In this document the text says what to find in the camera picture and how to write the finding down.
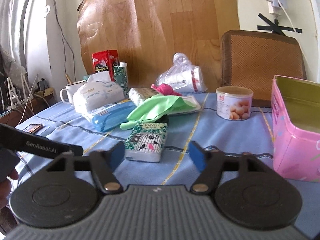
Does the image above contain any wood pattern wall sheet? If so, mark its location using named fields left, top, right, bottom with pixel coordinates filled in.
left=77, top=0, right=240, bottom=92

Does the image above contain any white power cable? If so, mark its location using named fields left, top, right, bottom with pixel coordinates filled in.
left=268, top=0, right=298, bottom=34

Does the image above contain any person's left hand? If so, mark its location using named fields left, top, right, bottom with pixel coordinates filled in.
left=0, top=169, right=19, bottom=209

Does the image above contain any green cloth glove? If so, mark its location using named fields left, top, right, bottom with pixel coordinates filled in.
left=120, top=94, right=184, bottom=130

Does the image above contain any blue plastic case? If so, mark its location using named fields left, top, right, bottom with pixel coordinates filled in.
left=92, top=101, right=136, bottom=132

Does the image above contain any cotton swab pack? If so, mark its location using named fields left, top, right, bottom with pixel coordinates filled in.
left=128, top=88, right=159, bottom=107

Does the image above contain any pink macaron tin box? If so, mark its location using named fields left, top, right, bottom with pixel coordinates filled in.
left=271, top=75, right=320, bottom=182

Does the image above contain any blue striped tablecloth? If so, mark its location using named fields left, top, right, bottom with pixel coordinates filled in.
left=8, top=92, right=320, bottom=239

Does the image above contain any brown woven chair back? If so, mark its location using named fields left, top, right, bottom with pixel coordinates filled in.
left=220, top=30, right=307, bottom=107

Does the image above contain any small yellow card pack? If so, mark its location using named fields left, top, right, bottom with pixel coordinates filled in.
left=23, top=124, right=43, bottom=134

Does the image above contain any white peanut can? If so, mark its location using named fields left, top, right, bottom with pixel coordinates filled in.
left=216, top=86, right=253, bottom=121

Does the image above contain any green patterned tissue pack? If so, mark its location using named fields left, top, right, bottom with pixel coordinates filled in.
left=124, top=123, right=168, bottom=163

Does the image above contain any white power strip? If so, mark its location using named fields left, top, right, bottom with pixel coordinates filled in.
left=268, top=0, right=287, bottom=17

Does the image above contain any white enamel mug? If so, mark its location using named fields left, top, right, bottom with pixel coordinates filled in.
left=60, top=80, right=86, bottom=106

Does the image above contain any red snack bag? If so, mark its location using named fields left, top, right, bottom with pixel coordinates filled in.
left=92, top=50, right=119, bottom=81

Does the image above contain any plastic bag with paper cups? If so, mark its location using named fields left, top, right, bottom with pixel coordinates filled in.
left=155, top=53, right=207, bottom=93

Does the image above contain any white tissue paper pack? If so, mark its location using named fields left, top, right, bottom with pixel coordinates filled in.
left=73, top=71, right=125, bottom=114

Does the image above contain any white packaged pad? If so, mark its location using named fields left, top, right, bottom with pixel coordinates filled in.
left=169, top=95, right=201, bottom=115

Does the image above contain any green drink carton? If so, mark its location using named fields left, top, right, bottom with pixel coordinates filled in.
left=113, top=62, right=129, bottom=96

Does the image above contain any black tape cross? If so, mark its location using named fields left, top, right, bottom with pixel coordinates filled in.
left=257, top=13, right=303, bottom=36

